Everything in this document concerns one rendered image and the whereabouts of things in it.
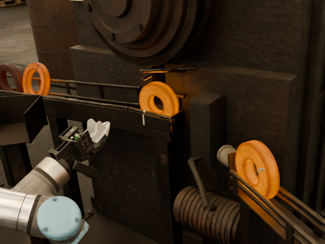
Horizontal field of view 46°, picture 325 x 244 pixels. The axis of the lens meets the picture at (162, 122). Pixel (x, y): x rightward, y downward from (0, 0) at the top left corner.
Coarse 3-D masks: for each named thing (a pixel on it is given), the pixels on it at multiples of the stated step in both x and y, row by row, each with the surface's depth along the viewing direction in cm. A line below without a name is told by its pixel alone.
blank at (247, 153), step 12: (240, 144) 101; (252, 144) 96; (264, 144) 96; (240, 156) 102; (252, 156) 96; (264, 156) 92; (240, 168) 103; (252, 168) 102; (264, 168) 92; (276, 168) 92; (252, 180) 101; (264, 180) 93; (276, 180) 92; (264, 192) 94; (276, 192) 94
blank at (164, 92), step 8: (144, 88) 135; (152, 88) 133; (160, 88) 131; (168, 88) 131; (144, 96) 137; (152, 96) 136; (160, 96) 132; (168, 96) 130; (176, 96) 132; (144, 104) 138; (152, 104) 139; (168, 104) 131; (176, 104) 132; (160, 112) 136; (168, 112) 133; (176, 112) 133
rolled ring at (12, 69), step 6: (0, 66) 190; (6, 66) 187; (12, 66) 187; (0, 72) 192; (6, 72) 195; (12, 72) 186; (18, 72) 187; (0, 78) 195; (6, 78) 197; (18, 78) 186; (0, 84) 197; (6, 84) 197; (18, 84) 187; (6, 90) 196; (12, 90) 197; (18, 90) 189
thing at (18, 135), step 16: (16, 96) 158; (32, 96) 158; (0, 112) 162; (16, 112) 161; (32, 112) 147; (0, 128) 161; (16, 128) 158; (32, 128) 147; (0, 144) 146; (16, 144) 153; (16, 160) 156; (16, 176) 159; (32, 240) 173; (48, 240) 180
